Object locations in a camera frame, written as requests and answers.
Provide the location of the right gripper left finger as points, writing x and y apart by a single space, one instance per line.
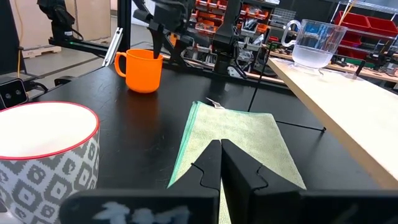
206 171

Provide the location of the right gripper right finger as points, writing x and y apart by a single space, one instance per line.
245 180

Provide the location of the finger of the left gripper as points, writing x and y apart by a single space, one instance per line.
178 51
158 43

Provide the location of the orange plastic mug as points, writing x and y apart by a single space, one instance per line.
143 71

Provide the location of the white red-rimmed patterned bowl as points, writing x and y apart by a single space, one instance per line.
43 155

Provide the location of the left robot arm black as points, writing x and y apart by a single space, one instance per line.
227 31

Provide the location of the parts rack with orange bins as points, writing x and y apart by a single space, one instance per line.
206 23

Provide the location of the green microfibre cloth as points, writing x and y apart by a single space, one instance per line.
236 130

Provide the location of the white cloth label tag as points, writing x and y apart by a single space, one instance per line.
214 103

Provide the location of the cardboard box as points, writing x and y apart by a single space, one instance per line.
90 18

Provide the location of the wooden pallet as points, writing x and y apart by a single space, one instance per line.
40 51

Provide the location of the black flat panel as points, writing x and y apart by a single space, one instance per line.
7 34

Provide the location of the wooden workbench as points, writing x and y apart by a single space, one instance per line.
373 73

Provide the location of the red storage bin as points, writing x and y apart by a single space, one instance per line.
351 21
382 26

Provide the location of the black frame post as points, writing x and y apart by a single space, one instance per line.
124 25

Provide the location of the silver metal bracket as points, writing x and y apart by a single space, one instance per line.
112 46

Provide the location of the black frame side rail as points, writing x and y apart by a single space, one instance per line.
84 46

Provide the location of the black depth camera box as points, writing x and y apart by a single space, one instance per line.
12 93

